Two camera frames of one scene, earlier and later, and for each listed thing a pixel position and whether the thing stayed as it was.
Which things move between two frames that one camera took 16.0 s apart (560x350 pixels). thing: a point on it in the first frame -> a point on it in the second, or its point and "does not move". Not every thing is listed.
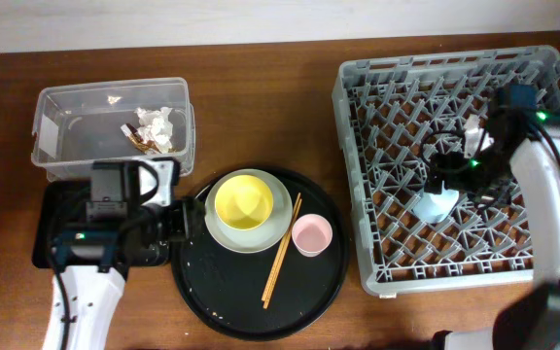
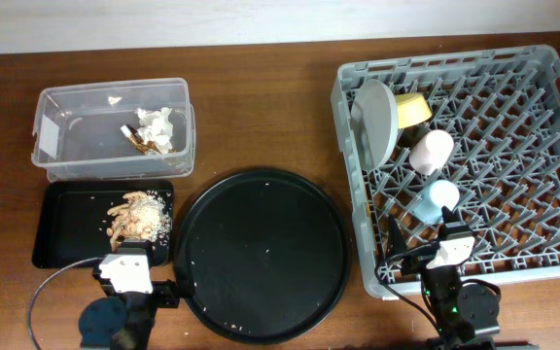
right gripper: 452,181 -> 397,243
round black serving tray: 225,290 does not move
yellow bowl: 244,201 -> 412,109
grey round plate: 248,211 -> 374,122
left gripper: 179,224 -> 167,297
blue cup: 434,208 does not move
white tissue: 156,125 does not move
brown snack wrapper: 134,136 does not move
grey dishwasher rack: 392,116 does not move
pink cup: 311,233 -> 432,152
